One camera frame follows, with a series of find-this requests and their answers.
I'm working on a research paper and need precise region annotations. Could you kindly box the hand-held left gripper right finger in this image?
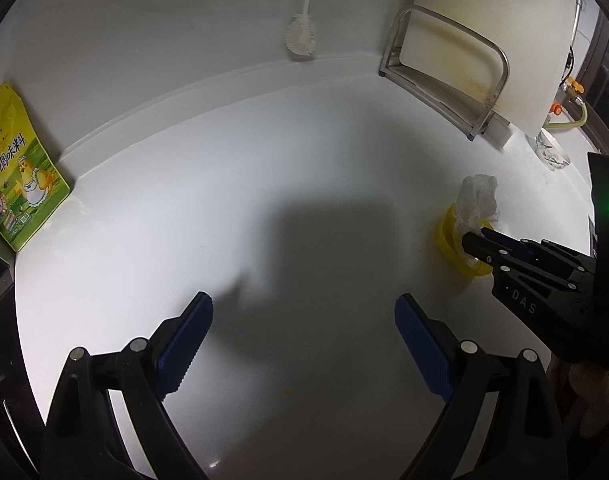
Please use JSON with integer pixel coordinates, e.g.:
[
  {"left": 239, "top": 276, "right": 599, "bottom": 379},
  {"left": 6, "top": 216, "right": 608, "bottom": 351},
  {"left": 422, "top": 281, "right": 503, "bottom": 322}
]
[{"left": 394, "top": 294, "right": 570, "bottom": 480}]

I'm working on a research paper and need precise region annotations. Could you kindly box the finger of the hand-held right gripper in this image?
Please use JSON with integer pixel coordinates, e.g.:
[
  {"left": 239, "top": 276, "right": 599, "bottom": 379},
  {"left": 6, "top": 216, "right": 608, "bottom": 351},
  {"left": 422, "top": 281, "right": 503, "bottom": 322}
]
[
  {"left": 479, "top": 227, "right": 596, "bottom": 272},
  {"left": 461, "top": 231, "right": 587, "bottom": 291}
]

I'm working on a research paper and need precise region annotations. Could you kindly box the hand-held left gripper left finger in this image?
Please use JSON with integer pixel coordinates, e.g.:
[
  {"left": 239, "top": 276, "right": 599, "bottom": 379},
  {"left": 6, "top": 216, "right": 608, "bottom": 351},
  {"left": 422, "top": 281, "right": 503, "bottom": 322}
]
[{"left": 40, "top": 291, "right": 214, "bottom": 480}]

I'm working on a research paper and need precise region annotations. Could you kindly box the yellow plastic cup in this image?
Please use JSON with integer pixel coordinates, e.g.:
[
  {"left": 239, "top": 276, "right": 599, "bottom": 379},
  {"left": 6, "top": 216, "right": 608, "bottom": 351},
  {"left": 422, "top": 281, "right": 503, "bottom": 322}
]
[{"left": 437, "top": 202, "right": 495, "bottom": 278}]

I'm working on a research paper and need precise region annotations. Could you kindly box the white tissue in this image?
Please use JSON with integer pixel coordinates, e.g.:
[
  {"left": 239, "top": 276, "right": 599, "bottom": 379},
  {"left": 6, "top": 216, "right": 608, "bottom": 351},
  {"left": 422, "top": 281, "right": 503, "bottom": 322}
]
[{"left": 457, "top": 174, "right": 502, "bottom": 233}]

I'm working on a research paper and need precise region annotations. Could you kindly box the person's right forearm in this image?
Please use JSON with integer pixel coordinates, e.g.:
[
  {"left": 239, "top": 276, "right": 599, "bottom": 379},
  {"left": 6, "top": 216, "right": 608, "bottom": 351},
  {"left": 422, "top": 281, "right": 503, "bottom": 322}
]
[{"left": 547, "top": 352, "right": 609, "bottom": 441}]

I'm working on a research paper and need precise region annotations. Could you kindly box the white patterned bowl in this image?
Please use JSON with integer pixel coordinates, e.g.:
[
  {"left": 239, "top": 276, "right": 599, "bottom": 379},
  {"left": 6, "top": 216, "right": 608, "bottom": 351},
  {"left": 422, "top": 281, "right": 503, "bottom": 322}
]
[{"left": 534, "top": 129, "right": 574, "bottom": 173}]

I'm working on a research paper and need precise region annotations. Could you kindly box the stainless steel rack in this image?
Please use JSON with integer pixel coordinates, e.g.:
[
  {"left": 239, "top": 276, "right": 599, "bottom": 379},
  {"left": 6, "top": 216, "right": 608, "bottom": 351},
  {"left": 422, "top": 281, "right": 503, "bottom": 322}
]
[{"left": 378, "top": 4, "right": 510, "bottom": 142}]

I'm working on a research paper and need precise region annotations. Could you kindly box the metal gas pipe with valves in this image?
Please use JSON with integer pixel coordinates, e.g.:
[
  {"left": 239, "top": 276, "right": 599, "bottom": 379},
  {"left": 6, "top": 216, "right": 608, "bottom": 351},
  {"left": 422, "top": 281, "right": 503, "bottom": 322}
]
[{"left": 548, "top": 0, "right": 587, "bottom": 116}]

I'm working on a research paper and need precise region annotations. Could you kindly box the white cutting board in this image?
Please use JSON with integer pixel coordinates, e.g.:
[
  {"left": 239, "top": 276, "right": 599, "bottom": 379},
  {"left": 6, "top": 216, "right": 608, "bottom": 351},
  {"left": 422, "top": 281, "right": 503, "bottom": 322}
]
[{"left": 401, "top": 0, "right": 577, "bottom": 137}]

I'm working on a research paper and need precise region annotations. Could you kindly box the yellow seasoning pouch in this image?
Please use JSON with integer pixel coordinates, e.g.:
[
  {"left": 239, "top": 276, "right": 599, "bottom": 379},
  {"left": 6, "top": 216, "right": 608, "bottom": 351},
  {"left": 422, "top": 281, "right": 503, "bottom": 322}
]
[{"left": 0, "top": 82, "right": 71, "bottom": 253}]

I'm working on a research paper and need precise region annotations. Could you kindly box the yellow gas hose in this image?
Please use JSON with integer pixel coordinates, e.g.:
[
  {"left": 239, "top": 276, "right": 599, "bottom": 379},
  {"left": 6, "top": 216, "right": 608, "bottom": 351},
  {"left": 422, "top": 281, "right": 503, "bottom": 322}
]
[{"left": 541, "top": 100, "right": 590, "bottom": 131}]

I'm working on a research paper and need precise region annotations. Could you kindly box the white bottle brush blue handle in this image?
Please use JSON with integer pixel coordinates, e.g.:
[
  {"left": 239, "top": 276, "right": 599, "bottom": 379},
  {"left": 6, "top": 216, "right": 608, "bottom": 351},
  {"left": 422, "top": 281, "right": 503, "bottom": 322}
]
[{"left": 286, "top": 0, "right": 325, "bottom": 62}]

